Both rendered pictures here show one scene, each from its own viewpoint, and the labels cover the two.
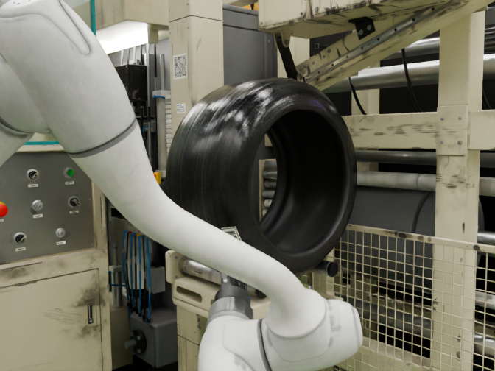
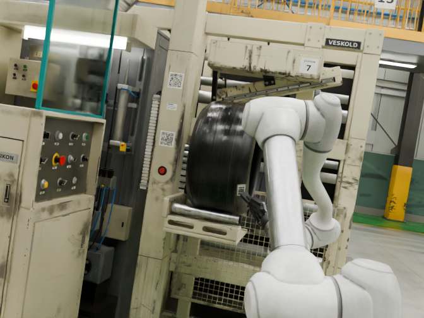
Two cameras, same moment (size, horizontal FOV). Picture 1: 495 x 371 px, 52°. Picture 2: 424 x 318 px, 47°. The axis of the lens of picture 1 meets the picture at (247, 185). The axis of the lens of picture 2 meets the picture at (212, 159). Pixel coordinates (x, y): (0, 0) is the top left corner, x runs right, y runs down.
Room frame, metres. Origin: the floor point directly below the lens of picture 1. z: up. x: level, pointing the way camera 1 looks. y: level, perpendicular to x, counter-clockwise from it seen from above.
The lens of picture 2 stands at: (-0.47, 1.48, 1.28)
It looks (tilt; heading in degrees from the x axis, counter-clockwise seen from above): 3 degrees down; 323
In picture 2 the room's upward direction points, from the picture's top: 9 degrees clockwise
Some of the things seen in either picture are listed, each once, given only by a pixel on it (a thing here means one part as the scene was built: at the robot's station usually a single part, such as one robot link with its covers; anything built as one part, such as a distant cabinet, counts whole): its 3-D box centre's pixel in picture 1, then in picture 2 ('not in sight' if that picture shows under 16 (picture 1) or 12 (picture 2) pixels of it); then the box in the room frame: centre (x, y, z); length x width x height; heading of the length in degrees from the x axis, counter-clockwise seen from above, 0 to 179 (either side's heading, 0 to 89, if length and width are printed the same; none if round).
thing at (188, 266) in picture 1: (221, 276); (205, 213); (1.40, 0.08, 0.90); 0.35 x 0.05 x 0.05; 42
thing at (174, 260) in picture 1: (219, 256); (176, 203); (1.63, 0.09, 0.90); 0.40 x 0.03 x 0.10; 132
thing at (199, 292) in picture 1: (220, 298); (202, 226); (1.40, 0.08, 0.83); 0.36 x 0.09 x 0.06; 42
